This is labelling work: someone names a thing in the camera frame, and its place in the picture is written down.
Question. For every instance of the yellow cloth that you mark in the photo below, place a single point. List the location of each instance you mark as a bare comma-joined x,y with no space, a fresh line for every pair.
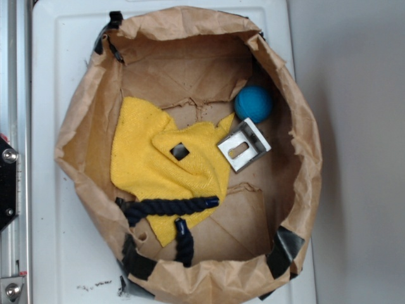
152,158

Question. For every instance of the blue ball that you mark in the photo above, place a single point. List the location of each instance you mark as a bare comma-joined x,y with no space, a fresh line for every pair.
253,102

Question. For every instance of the brown paper bag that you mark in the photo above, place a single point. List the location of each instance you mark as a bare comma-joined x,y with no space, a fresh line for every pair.
192,63

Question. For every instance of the black mounting plate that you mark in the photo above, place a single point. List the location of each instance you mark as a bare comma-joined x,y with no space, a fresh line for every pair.
8,183

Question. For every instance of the grey metal bracket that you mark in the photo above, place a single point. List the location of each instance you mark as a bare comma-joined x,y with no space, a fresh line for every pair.
244,145

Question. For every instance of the aluminium rail frame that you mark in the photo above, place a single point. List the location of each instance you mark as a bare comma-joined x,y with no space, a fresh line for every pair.
16,258

